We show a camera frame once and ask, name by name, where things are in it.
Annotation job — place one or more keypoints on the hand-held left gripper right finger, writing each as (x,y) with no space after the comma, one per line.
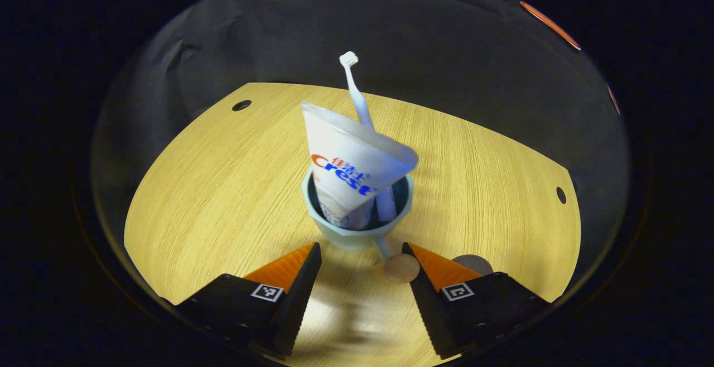
(425,300)

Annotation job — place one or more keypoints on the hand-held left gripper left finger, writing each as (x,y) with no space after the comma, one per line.
(301,294)

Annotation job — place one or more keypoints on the brown round coaster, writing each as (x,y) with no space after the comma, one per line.
(474,262)

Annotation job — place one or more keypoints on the light blue cup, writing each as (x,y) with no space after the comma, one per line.
(346,238)

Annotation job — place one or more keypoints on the white toothpaste tube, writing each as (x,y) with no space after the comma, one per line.
(351,155)

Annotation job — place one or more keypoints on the white toothbrush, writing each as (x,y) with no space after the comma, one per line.
(357,93)

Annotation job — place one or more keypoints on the wooden desktop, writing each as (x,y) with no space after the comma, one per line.
(212,211)

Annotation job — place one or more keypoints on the black backdrop cloth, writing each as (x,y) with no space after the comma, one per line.
(446,60)

